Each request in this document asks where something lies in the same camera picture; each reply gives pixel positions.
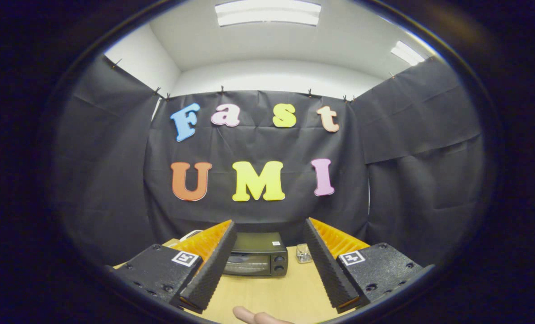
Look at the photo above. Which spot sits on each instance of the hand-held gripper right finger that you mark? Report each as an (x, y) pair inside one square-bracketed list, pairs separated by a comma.
[(328, 267)]

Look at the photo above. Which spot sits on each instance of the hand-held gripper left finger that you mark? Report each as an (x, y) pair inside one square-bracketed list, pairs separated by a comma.
[(215, 267)]

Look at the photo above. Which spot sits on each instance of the black toaster oven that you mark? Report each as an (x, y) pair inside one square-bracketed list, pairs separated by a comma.
[(258, 256)]

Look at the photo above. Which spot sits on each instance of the white bread toaster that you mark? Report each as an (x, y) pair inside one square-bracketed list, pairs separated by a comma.
[(191, 234)]

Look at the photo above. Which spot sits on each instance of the clear glass jar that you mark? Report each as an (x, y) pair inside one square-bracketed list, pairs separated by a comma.
[(303, 253)]

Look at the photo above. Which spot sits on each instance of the ceiling light panel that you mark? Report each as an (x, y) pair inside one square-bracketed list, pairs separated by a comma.
[(267, 12), (406, 53)]

